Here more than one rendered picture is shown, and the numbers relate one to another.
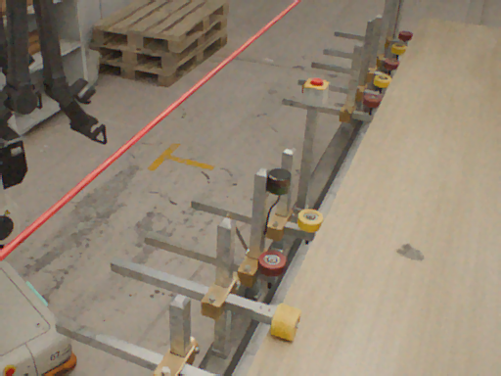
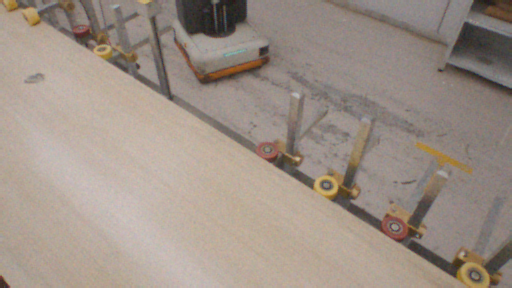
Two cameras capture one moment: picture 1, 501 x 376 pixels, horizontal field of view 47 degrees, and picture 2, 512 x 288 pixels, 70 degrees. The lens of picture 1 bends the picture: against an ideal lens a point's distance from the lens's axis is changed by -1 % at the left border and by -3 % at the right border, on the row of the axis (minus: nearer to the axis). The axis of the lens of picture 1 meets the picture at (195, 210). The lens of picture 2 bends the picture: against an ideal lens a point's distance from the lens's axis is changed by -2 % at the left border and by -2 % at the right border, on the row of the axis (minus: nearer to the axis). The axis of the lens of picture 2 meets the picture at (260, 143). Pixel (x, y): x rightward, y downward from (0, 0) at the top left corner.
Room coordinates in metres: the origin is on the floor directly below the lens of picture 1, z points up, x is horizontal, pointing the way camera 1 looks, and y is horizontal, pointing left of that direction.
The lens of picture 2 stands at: (2.55, -1.67, 1.92)
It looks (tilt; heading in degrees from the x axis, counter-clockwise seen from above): 48 degrees down; 103
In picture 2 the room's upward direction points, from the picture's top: 1 degrees clockwise
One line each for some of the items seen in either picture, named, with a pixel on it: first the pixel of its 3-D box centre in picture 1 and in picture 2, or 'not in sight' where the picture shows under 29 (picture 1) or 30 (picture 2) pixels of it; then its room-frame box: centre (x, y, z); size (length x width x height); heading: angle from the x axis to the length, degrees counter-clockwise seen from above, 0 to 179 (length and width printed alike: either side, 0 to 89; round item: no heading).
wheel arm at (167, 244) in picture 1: (208, 257); (115, 23); (1.35, -0.04, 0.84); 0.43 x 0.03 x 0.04; 65
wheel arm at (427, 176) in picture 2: (351, 70); (412, 201); (2.92, -0.83, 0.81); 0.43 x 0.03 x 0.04; 65
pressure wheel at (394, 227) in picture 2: (389, 70); (390, 235); (2.83, -1.01, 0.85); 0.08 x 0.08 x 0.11
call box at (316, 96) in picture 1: (315, 94); (148, 6); (1.79, -0.40, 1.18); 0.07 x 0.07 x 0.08; 65
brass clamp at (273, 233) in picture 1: (280, 222); (125, 53); (1.54, -0.28, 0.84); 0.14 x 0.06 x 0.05; 155
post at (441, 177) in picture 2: (372, 60); (417, 216); (2.91, -0.93, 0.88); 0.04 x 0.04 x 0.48; 65
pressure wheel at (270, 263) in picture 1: (270, 272); (83, 37); (1.27, -0.22, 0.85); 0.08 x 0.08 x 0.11
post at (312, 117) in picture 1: (307, 160); (159, 59); (1.79, -0.40, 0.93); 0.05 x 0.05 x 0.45; 65
